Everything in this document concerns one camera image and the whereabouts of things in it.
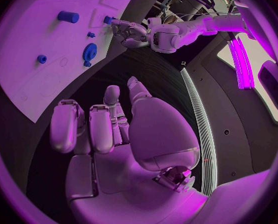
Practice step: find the blue plug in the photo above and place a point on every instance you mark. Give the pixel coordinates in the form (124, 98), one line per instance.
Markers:
(107, 20)

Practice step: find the blue gear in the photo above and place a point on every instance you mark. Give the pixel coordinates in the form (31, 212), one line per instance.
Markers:
(90, 50)

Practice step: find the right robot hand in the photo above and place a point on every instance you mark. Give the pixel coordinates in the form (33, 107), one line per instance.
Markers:
(139, 171)

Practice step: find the blue hollow peg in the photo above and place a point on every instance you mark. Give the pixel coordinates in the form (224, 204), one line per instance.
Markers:
(41, 58)

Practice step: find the small blue peg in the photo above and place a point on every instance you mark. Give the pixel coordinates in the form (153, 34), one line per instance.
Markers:
(90, 34)

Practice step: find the white task board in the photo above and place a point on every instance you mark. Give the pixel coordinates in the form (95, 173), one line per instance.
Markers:
(48, 41)

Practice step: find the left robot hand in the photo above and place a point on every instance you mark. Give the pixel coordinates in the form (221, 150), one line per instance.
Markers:
(132, 33)

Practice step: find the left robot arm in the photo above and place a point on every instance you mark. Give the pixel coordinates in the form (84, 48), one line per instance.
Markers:
(190, 29)

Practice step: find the blue cylinder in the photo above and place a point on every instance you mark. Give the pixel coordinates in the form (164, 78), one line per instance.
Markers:
(68, 16)

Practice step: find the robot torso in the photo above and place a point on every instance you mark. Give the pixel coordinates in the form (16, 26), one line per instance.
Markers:
(232, 115)

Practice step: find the glowing light bar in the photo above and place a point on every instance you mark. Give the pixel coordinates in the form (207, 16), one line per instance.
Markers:
(243, 65)

